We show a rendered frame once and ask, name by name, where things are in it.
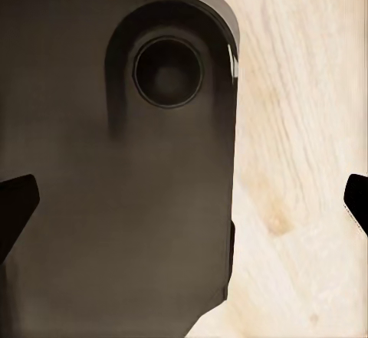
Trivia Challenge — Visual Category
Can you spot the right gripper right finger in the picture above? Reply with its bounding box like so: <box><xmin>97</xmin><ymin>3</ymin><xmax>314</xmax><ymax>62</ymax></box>
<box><xmin>343</xmin><ymin>174</ymin><xmax>368</xmax><ymax>236</ymax></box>

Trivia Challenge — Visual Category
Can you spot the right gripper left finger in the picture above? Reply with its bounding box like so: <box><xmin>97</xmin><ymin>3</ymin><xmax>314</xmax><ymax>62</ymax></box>
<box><xmin>0</xmin><ymin>174</ymin><xmax>40</xmax><ymax>266</ymax></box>

